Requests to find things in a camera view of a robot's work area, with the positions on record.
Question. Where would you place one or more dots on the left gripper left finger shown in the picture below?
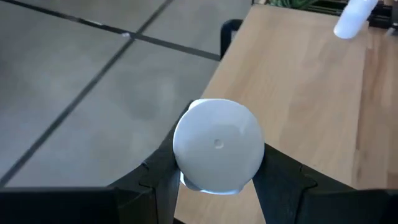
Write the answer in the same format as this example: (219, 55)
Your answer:
(149, 193)

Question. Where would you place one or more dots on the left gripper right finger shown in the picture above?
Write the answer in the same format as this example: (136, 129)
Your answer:
(280, 186)

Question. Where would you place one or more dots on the white labelled medicine bottle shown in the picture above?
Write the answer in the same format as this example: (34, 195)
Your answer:
(217, 146)

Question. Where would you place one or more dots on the plain white plastic bottle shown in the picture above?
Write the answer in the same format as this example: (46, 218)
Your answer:
(353, 18)

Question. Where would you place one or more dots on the wooden shelf with black legs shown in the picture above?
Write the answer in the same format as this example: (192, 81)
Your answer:
(295, 93)

